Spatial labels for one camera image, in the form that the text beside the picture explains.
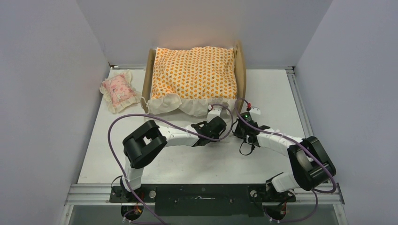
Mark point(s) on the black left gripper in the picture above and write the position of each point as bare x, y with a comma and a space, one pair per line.
216, 136

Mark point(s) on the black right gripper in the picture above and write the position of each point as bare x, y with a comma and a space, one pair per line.
239, 133

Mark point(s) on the orange patterned bed cushion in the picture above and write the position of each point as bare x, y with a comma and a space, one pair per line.
192, 77

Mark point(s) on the wooden pet bed frame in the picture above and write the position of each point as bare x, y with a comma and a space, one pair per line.
241, 71

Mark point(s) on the pink frilled small pillow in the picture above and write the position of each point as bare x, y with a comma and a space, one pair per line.
118, 92

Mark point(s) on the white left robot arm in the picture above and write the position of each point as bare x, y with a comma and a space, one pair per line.
144, 144

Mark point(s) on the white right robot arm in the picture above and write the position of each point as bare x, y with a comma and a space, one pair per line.
311, 168

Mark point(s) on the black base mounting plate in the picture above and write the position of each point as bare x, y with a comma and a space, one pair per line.
204, 199

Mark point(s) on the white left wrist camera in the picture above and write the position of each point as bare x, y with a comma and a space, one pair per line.
213, 111

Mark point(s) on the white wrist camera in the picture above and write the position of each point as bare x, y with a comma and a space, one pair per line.
213, 111
254, 111

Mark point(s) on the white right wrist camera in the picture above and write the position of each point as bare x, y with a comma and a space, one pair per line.
254, 111

